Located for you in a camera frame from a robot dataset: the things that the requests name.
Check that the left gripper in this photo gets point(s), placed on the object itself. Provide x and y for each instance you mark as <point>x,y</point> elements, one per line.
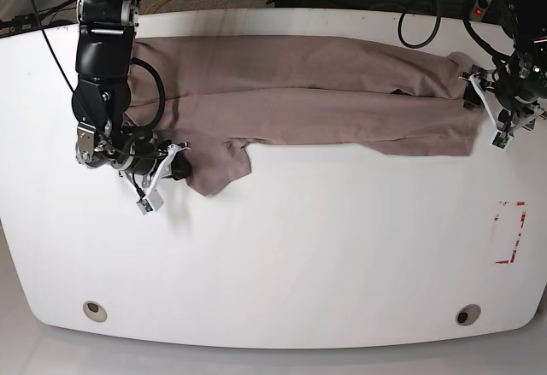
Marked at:
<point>514,92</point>

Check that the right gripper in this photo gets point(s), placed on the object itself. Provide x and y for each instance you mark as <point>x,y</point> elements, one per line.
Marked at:
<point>144,153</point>

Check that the mauve brown T-shirt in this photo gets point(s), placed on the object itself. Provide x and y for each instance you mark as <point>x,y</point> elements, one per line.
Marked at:
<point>225,93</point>

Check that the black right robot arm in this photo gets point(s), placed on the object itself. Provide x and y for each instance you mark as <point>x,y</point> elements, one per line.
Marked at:
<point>102,96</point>

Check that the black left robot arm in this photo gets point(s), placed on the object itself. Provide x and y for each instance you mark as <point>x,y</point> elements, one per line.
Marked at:
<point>525,23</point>

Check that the red tape rectangle marking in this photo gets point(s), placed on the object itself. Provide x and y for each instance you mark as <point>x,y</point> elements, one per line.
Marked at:
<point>506,232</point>

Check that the black tripod stand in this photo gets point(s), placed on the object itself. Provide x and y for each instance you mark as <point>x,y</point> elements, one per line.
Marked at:
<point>29,23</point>

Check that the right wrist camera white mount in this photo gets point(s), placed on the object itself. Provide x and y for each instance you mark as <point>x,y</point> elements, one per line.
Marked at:
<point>148,198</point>

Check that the black power strip red switch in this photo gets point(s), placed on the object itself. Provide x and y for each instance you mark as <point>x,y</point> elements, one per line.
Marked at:
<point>479,9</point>

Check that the left table cable grommet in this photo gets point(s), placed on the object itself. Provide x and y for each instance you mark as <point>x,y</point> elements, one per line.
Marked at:
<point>95,312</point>

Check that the table cable grommet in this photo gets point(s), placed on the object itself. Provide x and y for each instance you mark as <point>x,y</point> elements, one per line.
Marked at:
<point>95,312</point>
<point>468,315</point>

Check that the right table cable grommet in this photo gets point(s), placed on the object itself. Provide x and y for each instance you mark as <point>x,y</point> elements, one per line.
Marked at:
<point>468,315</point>

